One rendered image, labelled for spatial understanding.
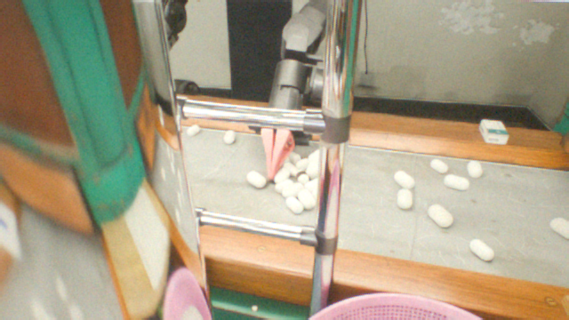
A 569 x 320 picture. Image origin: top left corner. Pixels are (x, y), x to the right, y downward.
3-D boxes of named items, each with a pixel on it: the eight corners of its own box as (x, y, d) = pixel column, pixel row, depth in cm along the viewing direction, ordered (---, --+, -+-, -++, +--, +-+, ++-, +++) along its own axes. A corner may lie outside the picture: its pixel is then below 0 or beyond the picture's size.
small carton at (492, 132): (478, 128, 71) (482, 119, 70) (498, 130, 71) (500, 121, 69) (485, 142, 66) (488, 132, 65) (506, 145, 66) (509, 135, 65)
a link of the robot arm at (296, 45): (287, 50, 70) (291, 20, 62) (346, 60, 70) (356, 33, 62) (276, 104, 67) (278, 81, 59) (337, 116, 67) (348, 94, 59)
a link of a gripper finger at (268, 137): (297, 177, 54) (307, 120, 57) (251, 171, 56) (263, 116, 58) (301, 188, 61) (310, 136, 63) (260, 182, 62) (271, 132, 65)
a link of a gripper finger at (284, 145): (281, 175, 55) (292, 118, 57) (236, 169, 56) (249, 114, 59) (288, 186, 61) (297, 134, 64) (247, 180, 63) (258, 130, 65)
